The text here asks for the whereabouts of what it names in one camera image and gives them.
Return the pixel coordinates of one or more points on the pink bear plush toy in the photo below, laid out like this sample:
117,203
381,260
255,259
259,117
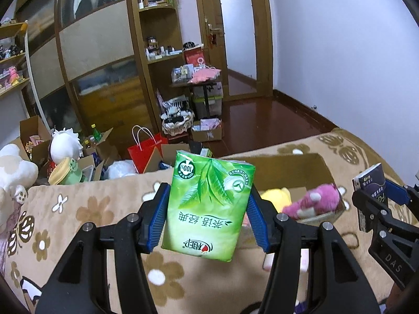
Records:
314,202

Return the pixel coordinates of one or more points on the yellow dog plush toy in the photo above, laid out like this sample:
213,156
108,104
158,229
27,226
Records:
278,198

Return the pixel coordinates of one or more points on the row of small figurines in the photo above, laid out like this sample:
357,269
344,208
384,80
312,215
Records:
11,50

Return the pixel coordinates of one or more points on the green tissue pack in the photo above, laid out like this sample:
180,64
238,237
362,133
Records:
209,202

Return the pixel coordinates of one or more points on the zebra striped plush toy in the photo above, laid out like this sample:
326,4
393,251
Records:
175,108

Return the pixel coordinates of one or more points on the red paper bag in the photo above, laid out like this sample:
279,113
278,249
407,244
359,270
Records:
144,153

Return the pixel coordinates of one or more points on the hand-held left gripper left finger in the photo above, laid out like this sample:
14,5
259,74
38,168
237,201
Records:
158,216

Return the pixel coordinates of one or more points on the clear box of small things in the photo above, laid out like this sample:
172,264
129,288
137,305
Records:
181,73

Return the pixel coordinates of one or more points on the small folding table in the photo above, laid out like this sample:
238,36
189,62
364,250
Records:
207,101

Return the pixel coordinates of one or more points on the clear plastic storage bin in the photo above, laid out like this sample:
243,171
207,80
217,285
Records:
216,101

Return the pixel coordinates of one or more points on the wooden door with glass panel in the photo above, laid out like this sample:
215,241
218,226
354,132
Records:
204,6

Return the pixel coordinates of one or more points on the cardboard box with open flaps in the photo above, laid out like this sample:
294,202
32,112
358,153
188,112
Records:
31,126

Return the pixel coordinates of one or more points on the white rounded bundle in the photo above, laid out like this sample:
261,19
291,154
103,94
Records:
121,170

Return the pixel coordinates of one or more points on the dark book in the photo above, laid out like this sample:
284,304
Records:
371,180

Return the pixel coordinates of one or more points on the purple plush doll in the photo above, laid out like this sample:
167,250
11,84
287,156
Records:
299,305

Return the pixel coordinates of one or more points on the wooden corner shelf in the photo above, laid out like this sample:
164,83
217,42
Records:
163,59

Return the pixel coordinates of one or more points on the pink cloth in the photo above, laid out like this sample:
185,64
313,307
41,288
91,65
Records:
204,76

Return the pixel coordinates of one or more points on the small cardboard box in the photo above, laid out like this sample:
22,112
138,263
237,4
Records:
206,134

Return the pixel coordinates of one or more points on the yellow wall shelf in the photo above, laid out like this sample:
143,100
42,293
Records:
14,86

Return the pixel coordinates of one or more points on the wicker basket with lace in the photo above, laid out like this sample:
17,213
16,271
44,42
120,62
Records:
176,127

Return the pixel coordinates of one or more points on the white spiky plush toy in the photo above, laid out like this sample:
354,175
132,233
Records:
65,145

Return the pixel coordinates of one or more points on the wooden sliding wardrobe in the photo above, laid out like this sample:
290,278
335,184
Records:
98,42

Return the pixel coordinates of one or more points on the glass jar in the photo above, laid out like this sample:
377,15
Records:
151,43

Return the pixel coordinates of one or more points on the cardboard box with bottles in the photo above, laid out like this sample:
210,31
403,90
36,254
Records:
106,144

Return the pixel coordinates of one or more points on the green frog toy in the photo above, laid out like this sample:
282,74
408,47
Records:
65,171

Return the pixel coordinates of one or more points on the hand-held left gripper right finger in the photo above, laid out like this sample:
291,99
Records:
257,225

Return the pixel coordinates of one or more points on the brown cardboard sheet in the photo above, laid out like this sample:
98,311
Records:
168,155

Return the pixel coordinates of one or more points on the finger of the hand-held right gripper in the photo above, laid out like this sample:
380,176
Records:
376,214
396,192

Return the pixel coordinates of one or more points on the large cream plush toy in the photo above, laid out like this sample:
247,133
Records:
16,170

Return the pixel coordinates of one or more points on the red carton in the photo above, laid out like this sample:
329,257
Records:
193,57

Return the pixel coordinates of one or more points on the black cap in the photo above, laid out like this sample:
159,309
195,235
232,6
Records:
189,45

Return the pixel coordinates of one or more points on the green glass bottle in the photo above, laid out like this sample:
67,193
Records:
96,134

